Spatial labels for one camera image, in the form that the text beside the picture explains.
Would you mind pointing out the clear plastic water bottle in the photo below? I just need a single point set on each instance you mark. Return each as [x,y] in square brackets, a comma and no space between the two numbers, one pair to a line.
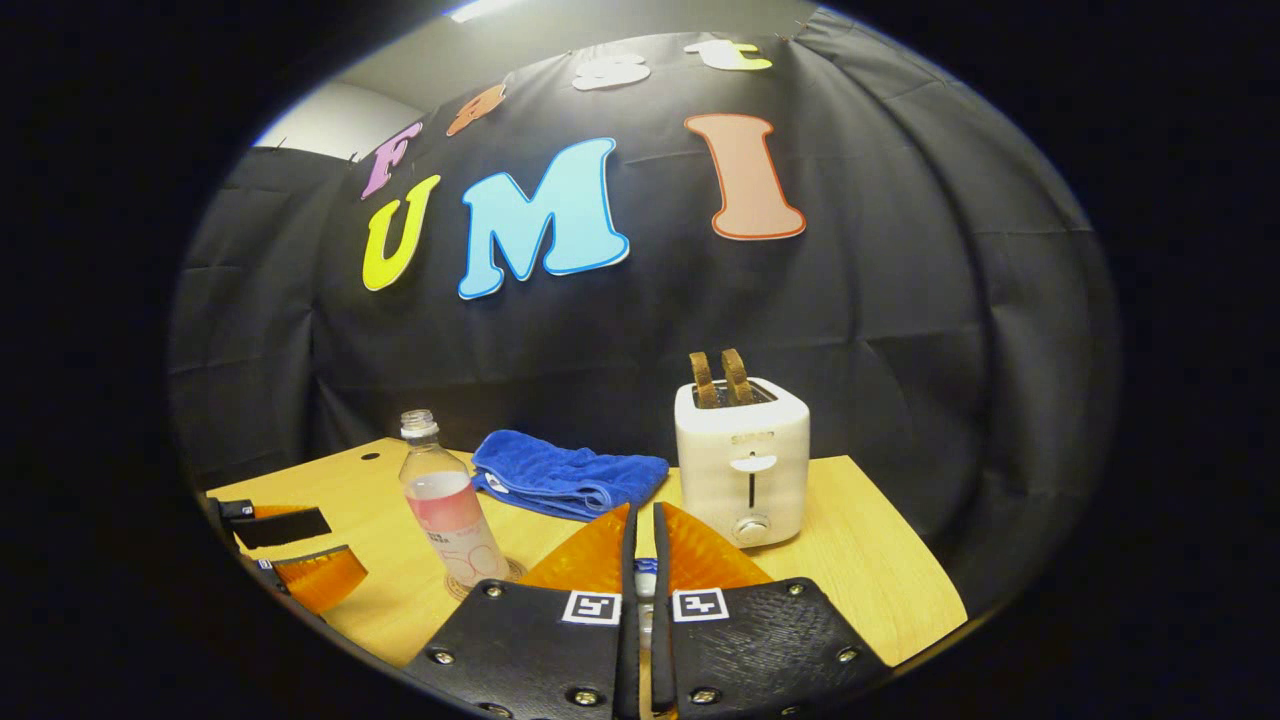
[450,510]

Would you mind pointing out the blue folded towel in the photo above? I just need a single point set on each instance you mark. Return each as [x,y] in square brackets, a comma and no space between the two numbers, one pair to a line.
[565,475]

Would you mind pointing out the white blue teacup lid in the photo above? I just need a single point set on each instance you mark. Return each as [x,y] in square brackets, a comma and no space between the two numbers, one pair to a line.
[646,572]

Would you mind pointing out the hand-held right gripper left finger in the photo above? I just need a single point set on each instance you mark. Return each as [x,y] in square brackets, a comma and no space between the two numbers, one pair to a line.
[627,660]

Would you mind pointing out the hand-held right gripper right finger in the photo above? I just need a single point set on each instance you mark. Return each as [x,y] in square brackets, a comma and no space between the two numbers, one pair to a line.
[662,660]

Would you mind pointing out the round brown coaster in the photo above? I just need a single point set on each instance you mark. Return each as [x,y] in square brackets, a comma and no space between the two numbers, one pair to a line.
[515,572]

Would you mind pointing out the white toaster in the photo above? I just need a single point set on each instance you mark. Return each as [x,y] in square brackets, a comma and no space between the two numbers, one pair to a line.
[745,440]

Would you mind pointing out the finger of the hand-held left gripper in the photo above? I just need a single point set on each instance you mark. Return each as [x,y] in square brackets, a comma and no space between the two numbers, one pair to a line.
[320,580]
[285,528]

